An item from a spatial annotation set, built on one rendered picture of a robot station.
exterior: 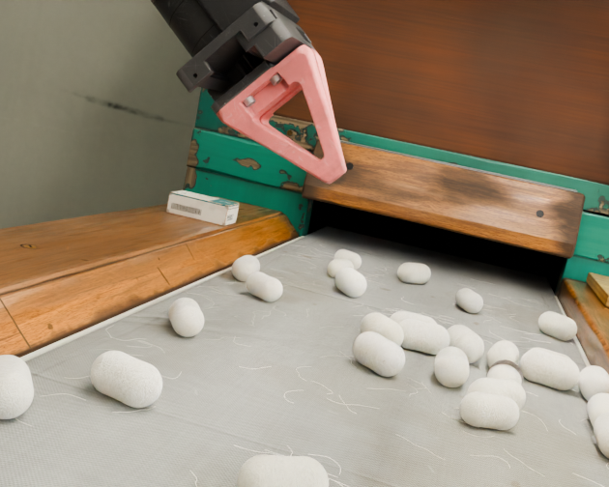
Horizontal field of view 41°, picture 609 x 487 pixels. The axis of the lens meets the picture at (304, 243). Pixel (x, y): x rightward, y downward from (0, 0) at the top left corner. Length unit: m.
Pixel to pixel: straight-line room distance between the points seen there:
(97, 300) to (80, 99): 1.42
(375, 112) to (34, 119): 1.13
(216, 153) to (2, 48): 1.07
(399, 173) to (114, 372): 0.58
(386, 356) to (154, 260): 0.19
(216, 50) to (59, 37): 1.47
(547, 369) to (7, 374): 0.34
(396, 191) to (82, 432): 0.61
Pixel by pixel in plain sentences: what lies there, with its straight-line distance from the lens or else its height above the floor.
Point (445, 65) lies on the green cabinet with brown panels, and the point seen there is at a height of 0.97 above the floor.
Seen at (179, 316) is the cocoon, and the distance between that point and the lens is 0.47.
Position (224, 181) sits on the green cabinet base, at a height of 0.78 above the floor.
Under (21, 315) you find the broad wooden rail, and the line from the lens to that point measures 0.43.
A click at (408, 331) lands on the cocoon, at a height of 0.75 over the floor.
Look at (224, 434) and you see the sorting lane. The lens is 0.36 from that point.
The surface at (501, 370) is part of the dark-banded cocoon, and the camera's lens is 0.49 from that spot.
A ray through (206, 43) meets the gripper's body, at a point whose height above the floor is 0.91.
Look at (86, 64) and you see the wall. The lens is 1.89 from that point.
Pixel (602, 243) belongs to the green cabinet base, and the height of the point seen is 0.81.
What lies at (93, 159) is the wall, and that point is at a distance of 1.88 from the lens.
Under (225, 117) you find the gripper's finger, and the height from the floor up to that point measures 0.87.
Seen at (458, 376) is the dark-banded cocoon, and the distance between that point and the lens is 0.49.
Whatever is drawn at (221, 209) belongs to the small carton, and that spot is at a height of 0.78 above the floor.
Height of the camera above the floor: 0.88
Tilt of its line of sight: 9 degrees down
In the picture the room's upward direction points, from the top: 12 degrees clockwise
